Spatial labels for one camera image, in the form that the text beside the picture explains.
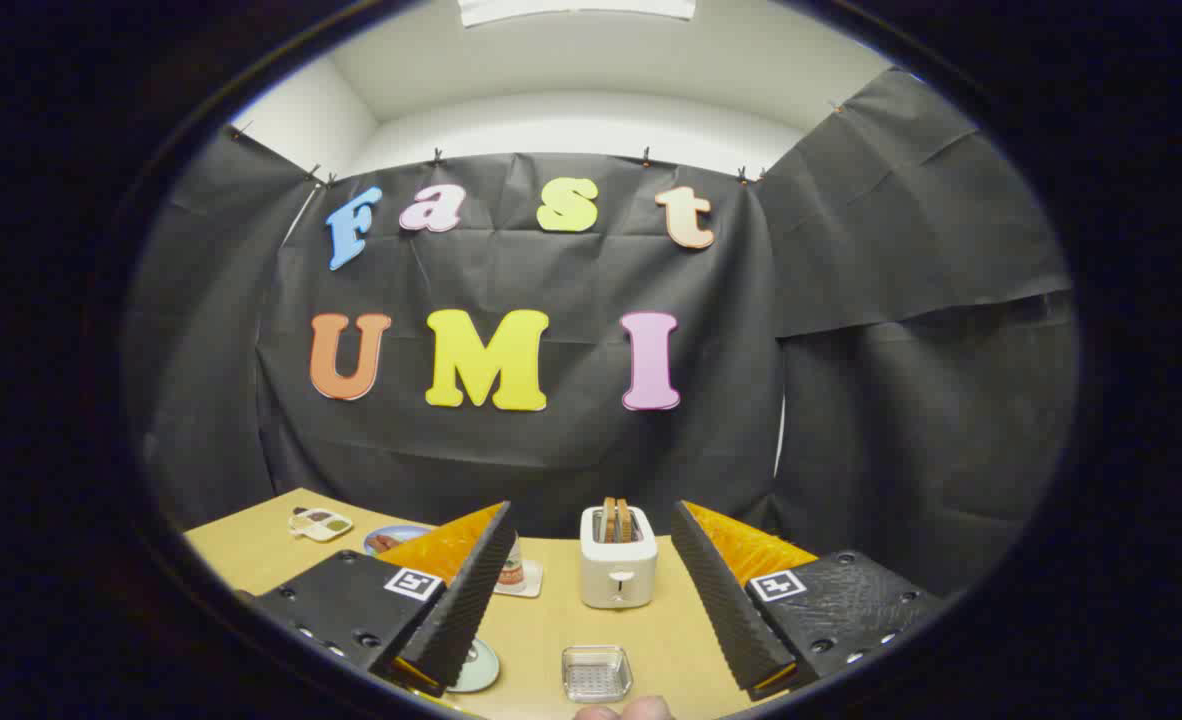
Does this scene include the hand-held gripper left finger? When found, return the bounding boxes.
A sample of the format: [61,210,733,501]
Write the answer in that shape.
[236,500,518,699]

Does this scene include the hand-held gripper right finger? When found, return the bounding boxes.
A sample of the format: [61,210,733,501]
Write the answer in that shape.
[670,500,948,702]

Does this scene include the clear water bottle red cap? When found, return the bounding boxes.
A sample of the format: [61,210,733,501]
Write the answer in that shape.
[496,535,527,593]

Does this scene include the white square coaster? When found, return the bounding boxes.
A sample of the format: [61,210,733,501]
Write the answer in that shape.
[491,560,544,599]

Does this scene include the pale green plate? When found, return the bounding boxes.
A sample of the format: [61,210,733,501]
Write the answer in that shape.
[448,637,501,694]

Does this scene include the blue patterned plate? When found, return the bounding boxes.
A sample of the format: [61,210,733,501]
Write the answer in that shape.
[363,524,437,557]

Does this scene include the white toaster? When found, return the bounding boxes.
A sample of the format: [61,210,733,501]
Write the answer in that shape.
[580,505,659,610]

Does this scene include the clear perforated drainer basket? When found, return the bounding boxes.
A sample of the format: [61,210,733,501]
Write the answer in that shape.
[561,645,634,703]

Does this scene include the white divided sauce dish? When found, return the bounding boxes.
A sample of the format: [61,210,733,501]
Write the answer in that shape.
[289,507,354,543]

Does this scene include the black backdrop cloth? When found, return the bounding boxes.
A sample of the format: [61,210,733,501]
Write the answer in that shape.
[121,68,1082,601]

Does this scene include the ceiling light panel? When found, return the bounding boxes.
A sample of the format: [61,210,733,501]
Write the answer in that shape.
[459,0,697,27]

